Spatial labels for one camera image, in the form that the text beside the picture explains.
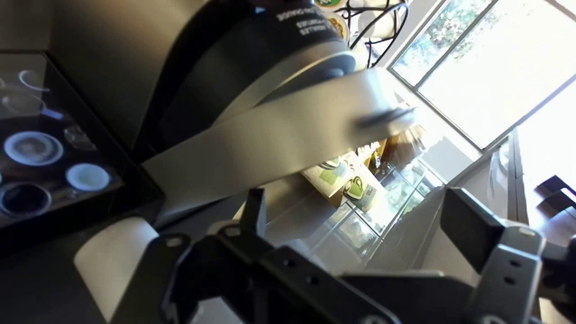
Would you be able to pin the black silver Keurig coffeemaker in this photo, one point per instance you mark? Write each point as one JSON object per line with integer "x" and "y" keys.
{"x": 60, "y": 150}

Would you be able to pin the bright window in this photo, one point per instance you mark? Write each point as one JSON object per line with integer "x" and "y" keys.
{"x": 510, "y": 60}

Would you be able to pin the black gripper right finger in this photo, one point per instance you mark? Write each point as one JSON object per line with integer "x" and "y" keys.
{"x": 510, "y": 271}

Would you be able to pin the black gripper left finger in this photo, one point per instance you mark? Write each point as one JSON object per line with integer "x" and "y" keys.
{"x": 270, "y": 282}

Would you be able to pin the dark chair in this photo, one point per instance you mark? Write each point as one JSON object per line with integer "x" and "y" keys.
{"x": 555, "y": 192}

